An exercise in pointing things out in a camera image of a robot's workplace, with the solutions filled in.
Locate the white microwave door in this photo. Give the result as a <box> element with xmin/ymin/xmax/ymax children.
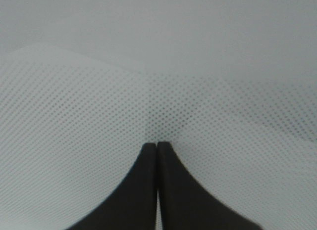
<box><xmin>0</xmin><ymin>0</ymin><xmax>317</xmax><ymax>230</ymax></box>

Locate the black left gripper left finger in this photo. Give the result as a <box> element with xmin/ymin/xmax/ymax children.
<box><xmin>69</xmin><ymin>143</ymin><xmax>157</xmax><ymax>230</ymax></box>

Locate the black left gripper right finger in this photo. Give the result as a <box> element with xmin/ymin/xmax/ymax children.
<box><xmin>157</xmin><ymin>142</ymin><xmax>261</xmax><ymax>230</ymax></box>

